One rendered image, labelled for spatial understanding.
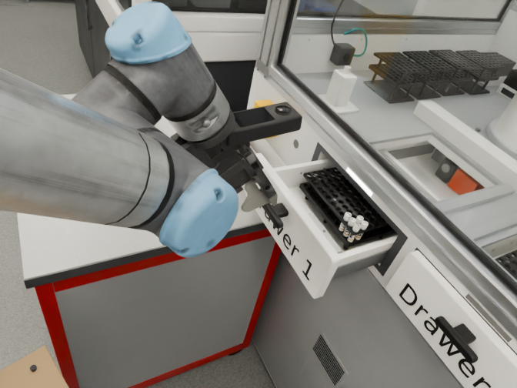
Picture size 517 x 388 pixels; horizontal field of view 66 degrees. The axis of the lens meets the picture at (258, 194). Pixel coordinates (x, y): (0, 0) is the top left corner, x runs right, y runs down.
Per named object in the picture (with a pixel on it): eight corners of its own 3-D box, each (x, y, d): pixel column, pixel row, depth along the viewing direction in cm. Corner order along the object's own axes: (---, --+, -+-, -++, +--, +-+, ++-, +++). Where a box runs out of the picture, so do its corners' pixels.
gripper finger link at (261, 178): (258, 188, 64) (234, 152, 58) (268, 181, 64) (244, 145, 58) (271, 205, 60) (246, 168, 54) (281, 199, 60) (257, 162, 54)
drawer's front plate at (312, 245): (314, 300, 69) (333, 261, 62) (244, 192, 87) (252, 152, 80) (321, 297, 70) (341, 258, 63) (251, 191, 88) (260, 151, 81)
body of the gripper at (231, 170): (205, 175, 63) (164, 127, 53) (249, 144, 63) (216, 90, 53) (224, 208, 58) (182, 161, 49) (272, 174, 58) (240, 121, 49)
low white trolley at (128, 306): (75, 432, 118) (23, 279, 68) (48, 270, 156) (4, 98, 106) (248, 360, 144) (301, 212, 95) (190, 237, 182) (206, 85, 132)
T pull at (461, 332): (470, 366, 56) (475, 361, 55) (432, 320, 61) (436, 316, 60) (485, 356, 58) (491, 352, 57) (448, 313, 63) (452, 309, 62)
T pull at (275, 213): (277, 230, 69) (278, 225, 68) (258, 202, 74) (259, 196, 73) (294, 225, 71) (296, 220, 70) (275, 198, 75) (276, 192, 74)
